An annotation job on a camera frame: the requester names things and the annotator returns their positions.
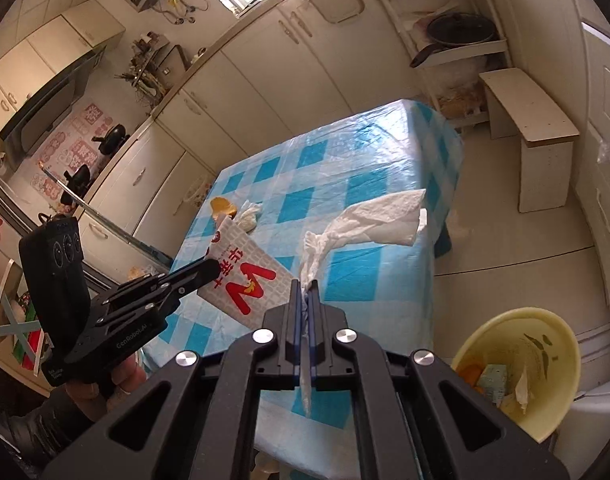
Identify red white paper food bag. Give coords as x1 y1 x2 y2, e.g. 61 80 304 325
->
198 217 294 330

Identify small orange peel piece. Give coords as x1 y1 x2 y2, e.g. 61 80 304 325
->
209 196 238 222

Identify white tissue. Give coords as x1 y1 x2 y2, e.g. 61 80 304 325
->
233 200 263 233
297 187 430 417

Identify yellow plastic trash bucket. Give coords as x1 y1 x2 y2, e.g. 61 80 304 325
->
451 307 582 443

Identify white lower kitchen cabinets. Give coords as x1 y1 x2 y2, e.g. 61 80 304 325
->
74 0 610 311

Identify left hand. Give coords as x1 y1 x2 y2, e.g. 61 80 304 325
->
66 354 147 422

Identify floral patterned waste bin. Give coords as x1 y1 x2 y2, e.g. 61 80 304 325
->
183 174 214 208

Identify black wok on stove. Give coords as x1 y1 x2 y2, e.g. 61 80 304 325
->
92 124 130 157

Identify black range hood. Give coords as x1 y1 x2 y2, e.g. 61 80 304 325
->
0 41 104 169

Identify utensil rack on counter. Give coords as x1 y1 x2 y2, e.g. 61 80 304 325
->
115 32 190 110

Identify white wooden stool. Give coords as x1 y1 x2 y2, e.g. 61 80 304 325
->
480 68 579 214

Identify black frying pan with lid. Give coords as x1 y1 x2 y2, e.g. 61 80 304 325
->
410 12 497 68

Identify white storage shelf rack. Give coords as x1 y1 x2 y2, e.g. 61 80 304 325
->
380 0 512 129

